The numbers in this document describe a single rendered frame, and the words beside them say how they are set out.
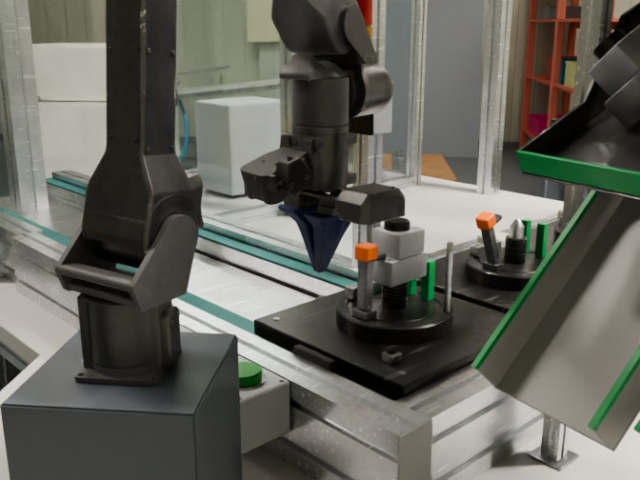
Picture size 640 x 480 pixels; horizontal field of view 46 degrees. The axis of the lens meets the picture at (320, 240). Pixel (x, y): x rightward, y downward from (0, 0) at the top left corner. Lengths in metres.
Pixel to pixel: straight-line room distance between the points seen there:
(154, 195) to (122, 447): 0.18
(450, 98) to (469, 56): 0.45
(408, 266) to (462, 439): 0.21
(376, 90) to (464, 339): 0.30
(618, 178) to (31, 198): 1.38
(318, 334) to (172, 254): 0.35
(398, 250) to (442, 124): 6.92
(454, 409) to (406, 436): 0.07
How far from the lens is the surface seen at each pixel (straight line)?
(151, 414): 0.54
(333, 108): 0.74
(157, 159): 0.56
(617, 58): 0.69
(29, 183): 1.76
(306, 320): 0.91
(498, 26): 2.06
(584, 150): 0.69
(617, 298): 0.73
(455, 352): 0.84
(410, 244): 0.87
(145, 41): 0.55
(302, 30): 0.73
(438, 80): 7.79
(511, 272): 1.05
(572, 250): 0.75
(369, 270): 0.85
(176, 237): 0.55
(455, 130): 7.77
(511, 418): 0.86
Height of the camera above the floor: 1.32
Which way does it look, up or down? 16 degrees down
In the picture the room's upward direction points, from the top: straight up
